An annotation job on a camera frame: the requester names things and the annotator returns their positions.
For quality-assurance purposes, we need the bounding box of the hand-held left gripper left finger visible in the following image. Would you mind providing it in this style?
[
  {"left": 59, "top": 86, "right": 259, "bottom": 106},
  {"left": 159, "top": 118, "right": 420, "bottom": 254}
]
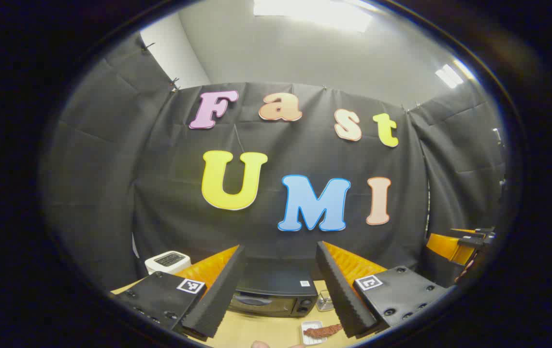
[{"left": 111, "top": 244, "right": 247, "bottom": 339}]

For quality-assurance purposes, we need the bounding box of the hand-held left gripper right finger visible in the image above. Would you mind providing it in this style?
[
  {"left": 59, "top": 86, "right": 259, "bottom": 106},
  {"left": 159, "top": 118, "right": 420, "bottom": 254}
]
[{"left": 315, "top": 240, "right": 450, "bottom": 339}]

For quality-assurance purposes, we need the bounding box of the red meat piece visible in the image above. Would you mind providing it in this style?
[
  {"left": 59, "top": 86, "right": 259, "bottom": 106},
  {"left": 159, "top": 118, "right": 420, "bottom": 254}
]
[{"left": 304, "top": 324, "right": 343, "bottom": 338}]

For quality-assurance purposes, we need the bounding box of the black electric oven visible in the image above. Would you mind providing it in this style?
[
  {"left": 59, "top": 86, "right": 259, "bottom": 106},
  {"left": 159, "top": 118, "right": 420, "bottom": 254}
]
[{"left": 228, "top": 256, "right": 319, "bottom": 318}]

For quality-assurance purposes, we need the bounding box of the white rectangular tray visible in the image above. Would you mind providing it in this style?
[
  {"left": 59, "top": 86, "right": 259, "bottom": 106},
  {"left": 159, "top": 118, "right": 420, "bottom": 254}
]
[{"left": 300, "top": 320, "right": 328, "bottom": 346}]

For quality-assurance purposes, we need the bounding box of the white toaster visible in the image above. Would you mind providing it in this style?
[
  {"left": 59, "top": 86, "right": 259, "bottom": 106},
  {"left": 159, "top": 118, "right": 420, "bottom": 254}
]
[{"left": 145, "top": 250, "right": 192, "bottom": 276}]

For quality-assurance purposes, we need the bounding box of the black backdrop cloth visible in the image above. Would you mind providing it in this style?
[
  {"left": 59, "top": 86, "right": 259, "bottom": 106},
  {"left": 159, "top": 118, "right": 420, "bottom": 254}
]
[{"left": 39, "top": 31, "right": 506, "bottom": 290}]

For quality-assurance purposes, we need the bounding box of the ceiling light panel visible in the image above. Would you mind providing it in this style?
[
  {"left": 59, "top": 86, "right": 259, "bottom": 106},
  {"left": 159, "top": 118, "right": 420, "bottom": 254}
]
[
  {"left": 253, "top": 0, "right": 374, "bottom": 32},
  {"left": 435, "top": 63, "right": 465, "bottom": 90}
]

